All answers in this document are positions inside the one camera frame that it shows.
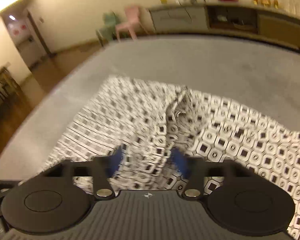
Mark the gold lidded bowl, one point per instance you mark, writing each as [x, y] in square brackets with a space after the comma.
[266, 2]

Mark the dark wooden dining chair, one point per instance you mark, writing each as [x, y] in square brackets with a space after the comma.
[2, 95]

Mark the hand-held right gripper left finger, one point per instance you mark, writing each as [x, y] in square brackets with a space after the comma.
[116, 161]

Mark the pink plastic chair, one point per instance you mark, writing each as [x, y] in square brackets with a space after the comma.
[130, 25]

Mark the white square-patterned garment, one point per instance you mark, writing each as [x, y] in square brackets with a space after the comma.
[227, 140]

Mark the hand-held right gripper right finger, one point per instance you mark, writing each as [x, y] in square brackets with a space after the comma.
[181, 161]

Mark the green plastic chair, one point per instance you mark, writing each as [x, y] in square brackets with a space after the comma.
[107, 26]

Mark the set of clear glasses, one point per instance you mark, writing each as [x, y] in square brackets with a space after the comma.
[295, 6]

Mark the red door decoration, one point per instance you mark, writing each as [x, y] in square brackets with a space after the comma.
[19, 30]

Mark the long grey sideboard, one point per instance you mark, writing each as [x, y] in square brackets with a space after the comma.
[230, 20]

